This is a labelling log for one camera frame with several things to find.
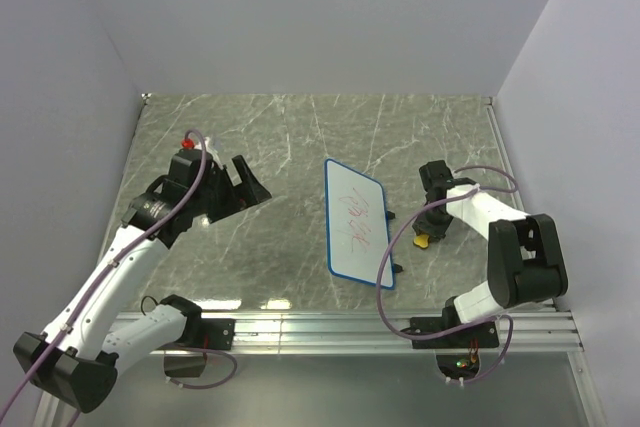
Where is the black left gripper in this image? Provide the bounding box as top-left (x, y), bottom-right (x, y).
top-left (191, 156), bottom-right (271, 224)

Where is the yellow whiteboard eraser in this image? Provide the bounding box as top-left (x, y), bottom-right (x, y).
top-left (413, 233), bottom-right (431, 249)

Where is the blue-framed whiteboard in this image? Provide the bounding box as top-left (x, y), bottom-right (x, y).
top-left (324, 159), bottom-right (395, 290)

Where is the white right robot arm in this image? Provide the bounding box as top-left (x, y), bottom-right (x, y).
top-left (412, 178), bottom-right (569, 347)

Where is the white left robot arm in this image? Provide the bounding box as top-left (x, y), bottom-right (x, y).
top-left (13, 149), bottom-right (271, 413)

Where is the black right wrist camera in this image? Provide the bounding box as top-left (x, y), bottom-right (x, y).
top-left (419, 160), bottom-right (453, 192)

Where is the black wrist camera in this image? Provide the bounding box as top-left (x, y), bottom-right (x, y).
top-left (168, 150), bottom-right (202, 186)
top-left (419, 160), bottom-right (453, 192)

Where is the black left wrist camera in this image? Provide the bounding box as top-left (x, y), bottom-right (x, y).
top-left (168, 150), bottom-right (202, 186)

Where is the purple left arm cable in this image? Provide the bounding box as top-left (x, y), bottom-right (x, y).
top-left (0, 130), bottom-right (239, 427)

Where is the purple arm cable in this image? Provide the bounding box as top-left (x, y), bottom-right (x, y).
top-left (0, 130), bottom-right (239, 427)
top-left (374, 165), bottom-right (521, 388)

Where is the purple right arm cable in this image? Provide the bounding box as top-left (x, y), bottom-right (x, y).
top-left (374, 165), bottom-right (521, 388)

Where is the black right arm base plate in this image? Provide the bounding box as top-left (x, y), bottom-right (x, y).
top-left (407, 317), bottom-right (500, 350)

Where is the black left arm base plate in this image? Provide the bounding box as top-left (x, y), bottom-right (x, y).
top-left (189, 318), bottom-right (236, 351)

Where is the aluminium front rail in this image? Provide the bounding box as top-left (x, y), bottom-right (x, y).
top-left (34, 310), bottom-right (586, 427)

